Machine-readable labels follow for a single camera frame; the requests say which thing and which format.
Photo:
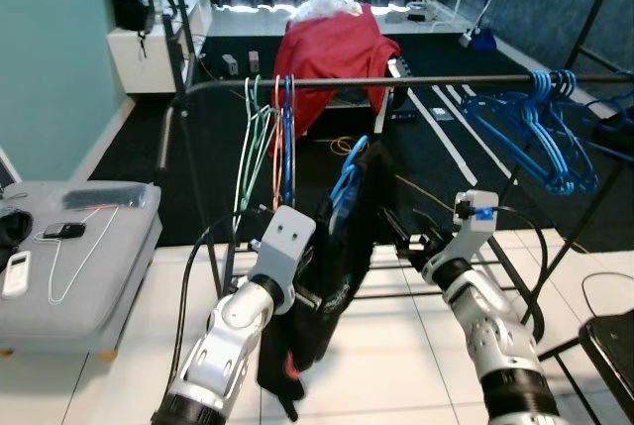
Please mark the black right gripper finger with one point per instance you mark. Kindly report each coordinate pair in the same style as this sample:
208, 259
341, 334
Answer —
402, 245
398, 227

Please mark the dark navy sports jersey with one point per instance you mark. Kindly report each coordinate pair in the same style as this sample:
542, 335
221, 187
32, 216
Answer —
337, 276

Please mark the blue plastic hanger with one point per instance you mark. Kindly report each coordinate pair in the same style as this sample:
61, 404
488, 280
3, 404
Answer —
555, 172
570, 83
347, 182
288, 148

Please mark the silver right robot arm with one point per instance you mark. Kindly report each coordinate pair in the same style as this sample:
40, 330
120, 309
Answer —
490, 346

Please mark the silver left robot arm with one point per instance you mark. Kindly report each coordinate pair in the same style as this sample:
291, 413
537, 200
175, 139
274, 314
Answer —
223, 346

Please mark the pink plastic hanger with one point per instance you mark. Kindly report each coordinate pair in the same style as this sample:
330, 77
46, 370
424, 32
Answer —
277, 138

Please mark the mint green plastic hanger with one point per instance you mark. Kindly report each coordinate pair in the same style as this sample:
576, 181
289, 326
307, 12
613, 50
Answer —
256, 108

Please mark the white floor tape strip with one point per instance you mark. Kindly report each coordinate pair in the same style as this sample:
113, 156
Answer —
446, 143

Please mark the black metal clothes rack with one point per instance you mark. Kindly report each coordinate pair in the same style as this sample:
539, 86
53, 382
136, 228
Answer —
426, 79

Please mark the red cloth cover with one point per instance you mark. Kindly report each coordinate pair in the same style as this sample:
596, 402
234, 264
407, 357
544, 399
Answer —
332, 58

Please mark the black floor carpet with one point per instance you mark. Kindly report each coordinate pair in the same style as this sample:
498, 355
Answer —
223, 123

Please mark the blue floor mop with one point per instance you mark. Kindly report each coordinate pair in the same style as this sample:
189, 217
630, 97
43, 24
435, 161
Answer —
485, 42

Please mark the small grey box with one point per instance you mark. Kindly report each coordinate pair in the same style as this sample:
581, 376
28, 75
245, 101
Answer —
254, 61
229, 64

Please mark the white plastic bag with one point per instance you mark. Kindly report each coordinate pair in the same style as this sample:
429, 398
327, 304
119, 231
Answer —
327, 4

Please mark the small black device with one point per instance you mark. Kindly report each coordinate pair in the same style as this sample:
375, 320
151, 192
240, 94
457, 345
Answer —
64, 232

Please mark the white shelf unit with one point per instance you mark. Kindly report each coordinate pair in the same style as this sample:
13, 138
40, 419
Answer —
149, 58

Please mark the white remote control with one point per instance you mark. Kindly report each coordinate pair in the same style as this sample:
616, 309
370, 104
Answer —
16, 273

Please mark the black cloth item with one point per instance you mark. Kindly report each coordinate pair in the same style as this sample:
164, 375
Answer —
12, 232

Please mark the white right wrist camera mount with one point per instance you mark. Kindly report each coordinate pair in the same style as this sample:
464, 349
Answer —
474, 232

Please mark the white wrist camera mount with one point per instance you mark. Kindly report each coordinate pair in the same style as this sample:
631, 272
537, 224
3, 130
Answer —
282, 242
474, 232

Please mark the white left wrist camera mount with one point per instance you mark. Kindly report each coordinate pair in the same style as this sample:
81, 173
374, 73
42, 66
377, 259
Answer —
282, 242

